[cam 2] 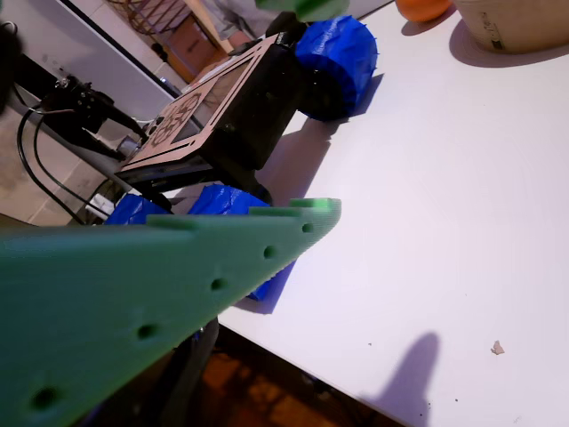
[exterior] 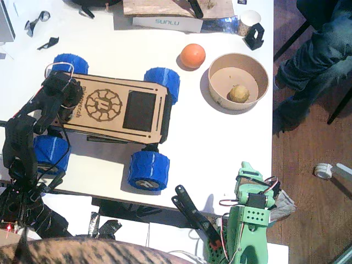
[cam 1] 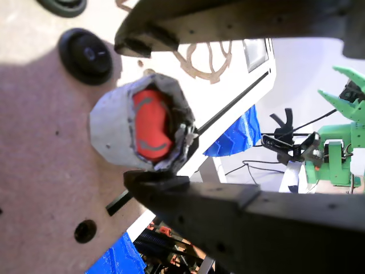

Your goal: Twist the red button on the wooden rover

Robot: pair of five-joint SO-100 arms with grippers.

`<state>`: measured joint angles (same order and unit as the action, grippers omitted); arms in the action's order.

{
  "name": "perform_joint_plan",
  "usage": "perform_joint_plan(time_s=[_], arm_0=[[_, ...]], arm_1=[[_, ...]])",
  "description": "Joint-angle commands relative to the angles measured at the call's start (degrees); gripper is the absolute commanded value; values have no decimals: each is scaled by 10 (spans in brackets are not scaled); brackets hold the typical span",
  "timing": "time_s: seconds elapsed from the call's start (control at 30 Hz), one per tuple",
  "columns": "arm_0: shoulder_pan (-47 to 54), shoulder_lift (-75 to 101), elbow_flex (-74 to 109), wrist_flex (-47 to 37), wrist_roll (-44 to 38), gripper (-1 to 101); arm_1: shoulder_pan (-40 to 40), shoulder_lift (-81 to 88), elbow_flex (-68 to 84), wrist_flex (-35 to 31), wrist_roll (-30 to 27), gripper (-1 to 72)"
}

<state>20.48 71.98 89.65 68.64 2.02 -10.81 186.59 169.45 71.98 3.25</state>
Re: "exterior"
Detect shiny blue foil bag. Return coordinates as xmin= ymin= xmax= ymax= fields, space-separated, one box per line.
xmin=200 ymin=15 xmax=240 ymax=34

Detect white SUNLU box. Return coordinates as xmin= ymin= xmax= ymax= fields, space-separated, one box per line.
xmin=132 ymin=16 xmax=203 ymax=33

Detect raw wooden board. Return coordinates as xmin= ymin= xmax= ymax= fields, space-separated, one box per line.
xmin=122 ymin=0 xmax=234 ymax=19

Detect black printed bracket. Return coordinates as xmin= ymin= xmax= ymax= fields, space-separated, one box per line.
xmin=243 ymin=23 xmax=265 ymax=51

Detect person in blue jeans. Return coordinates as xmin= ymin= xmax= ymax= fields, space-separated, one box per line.
xmin=273 ymin=0 xmax=352 ymax=135

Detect orange fruit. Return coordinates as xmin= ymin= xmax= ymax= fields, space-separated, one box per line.
xmin=180 ymin=43 xmax=206 ymax=69

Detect black plastic scrap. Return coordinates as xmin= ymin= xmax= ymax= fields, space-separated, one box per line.
xmin=37 ymin=36 xmax=60 ymax=51

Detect brown striped fabric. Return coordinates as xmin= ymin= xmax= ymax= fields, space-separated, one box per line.
xmin=0 ymin=236 xmax=199 ymax=264

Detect wooden top rover chassis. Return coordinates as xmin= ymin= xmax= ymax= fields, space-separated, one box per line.
xmin=51 ymin=71 xmax=173 ymax=145

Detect black table clamp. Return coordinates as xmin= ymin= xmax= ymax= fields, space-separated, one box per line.
xmin=41 ymin=172 xmax=67 ymax=195

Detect white paper cup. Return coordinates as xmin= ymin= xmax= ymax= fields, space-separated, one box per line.
xmin=238 ymin=10 xmax=261 ymax=36

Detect white tape roll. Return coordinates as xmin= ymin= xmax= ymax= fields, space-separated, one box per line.
xmin=313 ymin=162 xmax=334 ymax=180

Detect black stick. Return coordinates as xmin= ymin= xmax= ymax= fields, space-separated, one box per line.
xmin=188 ymin=0 xmax=204 ymax=19

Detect grey crumpled paper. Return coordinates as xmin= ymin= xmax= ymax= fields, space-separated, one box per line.
xmin=268 ymin=189 xmax=297 ymax=225

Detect white device box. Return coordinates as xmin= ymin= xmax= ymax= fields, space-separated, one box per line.
xmin=0 ymin=0 xmax=16 ymax=46

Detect yellow round fruit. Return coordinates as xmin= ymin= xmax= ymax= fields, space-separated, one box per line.
xmin=227 ymin=84 xmax=250 ymax=103

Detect white cable loop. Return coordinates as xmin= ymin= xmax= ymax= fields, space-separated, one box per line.
xmin=45 ymin=62 xmax=75 ymax=83

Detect black clip parts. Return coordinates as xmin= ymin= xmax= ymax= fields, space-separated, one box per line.
xmin=24 ymin=10 xmax=51 ymax=37

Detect black round bag with strap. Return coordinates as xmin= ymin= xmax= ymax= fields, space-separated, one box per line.
xmin=63 ymin=0 xmax=122 ymax=19

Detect black chair leg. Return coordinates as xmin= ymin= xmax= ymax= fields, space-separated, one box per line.
xmin=273 ymin=20 xmax=313 ymax=63
xmin=327 ymin=87 xmax=352 ymax=125

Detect brown paper bowl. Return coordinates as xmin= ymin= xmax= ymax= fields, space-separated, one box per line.
xmin=208 ymin=53 xmax=269 ymax=111

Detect pale metal bar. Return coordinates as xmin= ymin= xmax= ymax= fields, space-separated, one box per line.
xmin=331 ymin=162 xmax=352 ymax=178

